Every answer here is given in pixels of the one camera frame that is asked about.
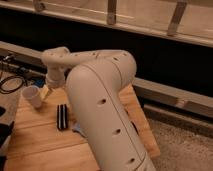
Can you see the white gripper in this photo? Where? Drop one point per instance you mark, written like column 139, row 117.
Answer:
column 53, row 80

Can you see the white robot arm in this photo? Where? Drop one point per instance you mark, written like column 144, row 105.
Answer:
column 112, row 137

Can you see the blue box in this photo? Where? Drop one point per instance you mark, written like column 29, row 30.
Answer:
column 39, row 82

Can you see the blue sponge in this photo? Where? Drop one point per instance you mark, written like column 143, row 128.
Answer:
column 76, row 128

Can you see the black object at left edge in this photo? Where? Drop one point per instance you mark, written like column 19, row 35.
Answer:
column 6, row 128

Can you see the black round plate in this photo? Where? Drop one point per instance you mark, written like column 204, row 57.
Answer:
column 135, row 127

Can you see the grey metal beam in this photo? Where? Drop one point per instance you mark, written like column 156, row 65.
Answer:
column 173, row 95

